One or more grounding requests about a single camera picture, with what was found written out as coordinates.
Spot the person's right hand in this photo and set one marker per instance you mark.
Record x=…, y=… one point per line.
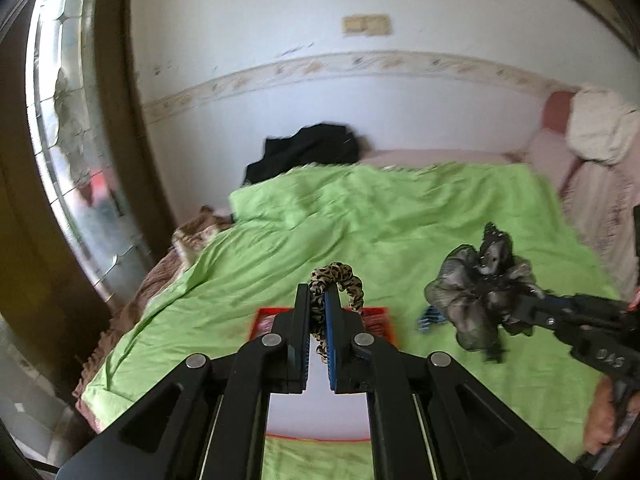
x=600, y=415

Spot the brown patterned cloth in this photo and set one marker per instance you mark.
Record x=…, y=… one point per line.
x=195, y=232

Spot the leopard print scrunchie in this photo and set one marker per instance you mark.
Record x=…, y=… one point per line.
x=345, y=275

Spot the grey sheer scrunchie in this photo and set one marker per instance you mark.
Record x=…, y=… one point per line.
x=450, y=290

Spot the white crumpled cloth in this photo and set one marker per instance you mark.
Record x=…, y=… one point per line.
x=600, y=120

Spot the green bedsheet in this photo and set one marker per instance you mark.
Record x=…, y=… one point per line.
x=350, y=220

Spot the black cloth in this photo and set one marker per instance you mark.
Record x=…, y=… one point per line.
x=310, y=152

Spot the brown fringed blanket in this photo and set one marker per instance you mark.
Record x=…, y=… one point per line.
x=135, y=305

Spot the pink bedsheet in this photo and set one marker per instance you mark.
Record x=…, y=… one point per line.
x=435, y=157

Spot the dark wooden door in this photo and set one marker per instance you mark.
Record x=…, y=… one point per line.
x=20, y=240

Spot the stained glass door panel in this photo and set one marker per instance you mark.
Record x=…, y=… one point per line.
x=75, y=160

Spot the pink pillow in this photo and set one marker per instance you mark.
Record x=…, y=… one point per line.
x=550, y=157
x=557, y=112

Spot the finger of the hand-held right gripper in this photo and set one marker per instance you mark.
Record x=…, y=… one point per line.
x=555, y=301
x=525, y=307

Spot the beige wall switch plate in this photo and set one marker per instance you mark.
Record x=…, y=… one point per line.
x=366, y=25

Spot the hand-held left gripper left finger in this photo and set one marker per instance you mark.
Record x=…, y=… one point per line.
x=302, y=340

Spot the red cardboard box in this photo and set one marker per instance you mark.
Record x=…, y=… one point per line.
x=265, y=322

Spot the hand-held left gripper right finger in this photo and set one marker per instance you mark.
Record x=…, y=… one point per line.
x=331, y=345

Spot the blue striped headband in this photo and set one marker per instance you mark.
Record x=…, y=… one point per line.
x=431, y=321

